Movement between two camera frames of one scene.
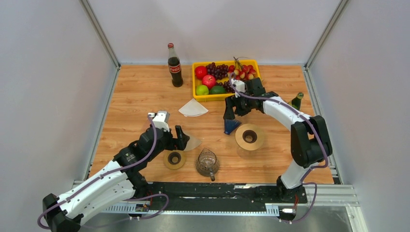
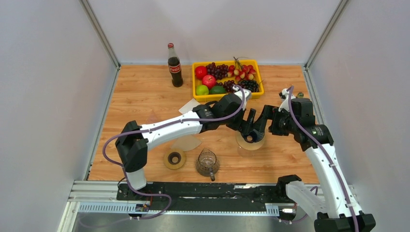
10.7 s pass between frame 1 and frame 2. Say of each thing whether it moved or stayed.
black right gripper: moved
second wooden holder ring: stayed
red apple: stayed
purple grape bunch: stayed
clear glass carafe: stayed
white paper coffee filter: stayed
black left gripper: moved
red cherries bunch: stayed
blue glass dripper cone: moved
